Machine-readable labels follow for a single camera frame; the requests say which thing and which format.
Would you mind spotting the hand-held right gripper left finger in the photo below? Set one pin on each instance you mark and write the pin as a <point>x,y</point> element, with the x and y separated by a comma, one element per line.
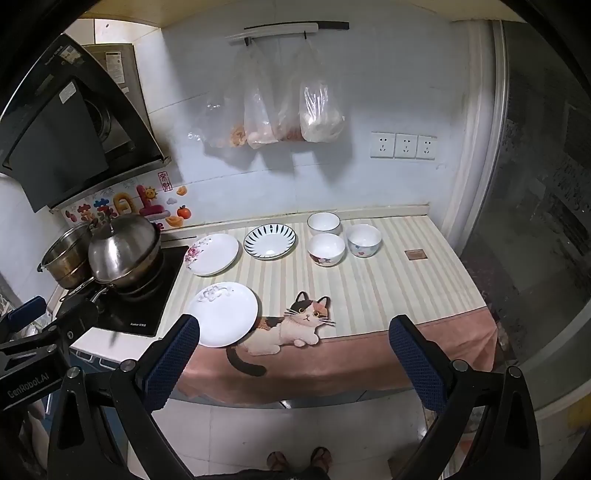
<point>171,364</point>

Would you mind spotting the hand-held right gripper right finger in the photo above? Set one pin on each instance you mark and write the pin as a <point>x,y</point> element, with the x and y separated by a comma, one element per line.
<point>415,364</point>

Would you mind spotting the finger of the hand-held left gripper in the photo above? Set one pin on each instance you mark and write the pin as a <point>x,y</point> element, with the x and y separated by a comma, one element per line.
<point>25,310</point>
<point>76,314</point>

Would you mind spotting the plain white dark-rimmed bowl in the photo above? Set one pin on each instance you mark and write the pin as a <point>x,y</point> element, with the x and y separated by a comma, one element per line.
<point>324,224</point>

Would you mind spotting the steel steamer pot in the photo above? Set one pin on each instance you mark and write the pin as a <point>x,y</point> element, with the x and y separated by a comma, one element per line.
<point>64,258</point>

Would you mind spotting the black induction cooktop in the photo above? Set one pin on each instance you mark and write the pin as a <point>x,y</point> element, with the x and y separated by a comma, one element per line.
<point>147,309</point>

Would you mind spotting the pale floral white plate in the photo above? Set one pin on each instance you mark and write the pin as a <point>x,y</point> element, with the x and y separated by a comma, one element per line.
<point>226,314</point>

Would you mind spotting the steel pot with lid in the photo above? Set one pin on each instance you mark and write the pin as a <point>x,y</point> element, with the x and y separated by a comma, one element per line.
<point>122,249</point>

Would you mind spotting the striped cat print tablecloth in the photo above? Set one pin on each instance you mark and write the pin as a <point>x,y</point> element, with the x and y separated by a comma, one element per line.
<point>369,295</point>

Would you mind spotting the brown cloth label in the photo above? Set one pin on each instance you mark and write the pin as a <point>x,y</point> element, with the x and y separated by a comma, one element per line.
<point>416,254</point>

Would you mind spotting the pink floral white plate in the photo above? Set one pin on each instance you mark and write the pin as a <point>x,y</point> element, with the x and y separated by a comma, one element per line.
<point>213,254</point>

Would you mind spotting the person's right foot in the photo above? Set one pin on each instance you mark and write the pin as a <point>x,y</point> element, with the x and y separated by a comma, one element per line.
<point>321,458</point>

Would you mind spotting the person's foot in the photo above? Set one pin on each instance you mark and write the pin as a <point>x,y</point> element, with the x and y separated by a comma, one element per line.
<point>277,461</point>
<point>321,458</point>

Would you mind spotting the white bowl with blue print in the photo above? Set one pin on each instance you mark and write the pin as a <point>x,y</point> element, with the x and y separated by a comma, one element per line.
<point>364,240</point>

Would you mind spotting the person's left foot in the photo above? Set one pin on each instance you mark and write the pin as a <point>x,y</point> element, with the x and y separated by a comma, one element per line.
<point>277,461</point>

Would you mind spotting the white bowl with red print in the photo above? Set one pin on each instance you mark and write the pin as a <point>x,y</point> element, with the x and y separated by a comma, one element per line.
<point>327,249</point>

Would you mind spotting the blue striped white plate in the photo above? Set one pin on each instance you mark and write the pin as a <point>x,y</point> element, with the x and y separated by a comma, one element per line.
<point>269,241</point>

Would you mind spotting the black range hood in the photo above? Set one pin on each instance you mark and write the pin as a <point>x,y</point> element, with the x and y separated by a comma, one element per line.
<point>55,129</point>

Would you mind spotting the glass sliding door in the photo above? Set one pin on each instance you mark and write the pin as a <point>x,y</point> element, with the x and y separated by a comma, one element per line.
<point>545,207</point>

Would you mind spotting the clear plastic bag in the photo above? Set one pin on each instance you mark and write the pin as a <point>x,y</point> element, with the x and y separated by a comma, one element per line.
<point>221,120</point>
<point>321,110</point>
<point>288,120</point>
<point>259,115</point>

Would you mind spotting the colourful wall stickers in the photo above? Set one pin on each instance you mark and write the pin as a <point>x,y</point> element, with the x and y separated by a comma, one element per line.
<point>138,205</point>

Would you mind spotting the white wall socket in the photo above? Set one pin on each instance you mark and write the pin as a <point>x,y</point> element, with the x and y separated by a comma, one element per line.
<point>406,146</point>
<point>383,145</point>
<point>426,147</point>

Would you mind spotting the wall hook rail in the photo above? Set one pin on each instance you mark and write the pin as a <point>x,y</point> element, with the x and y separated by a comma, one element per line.
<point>281,30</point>

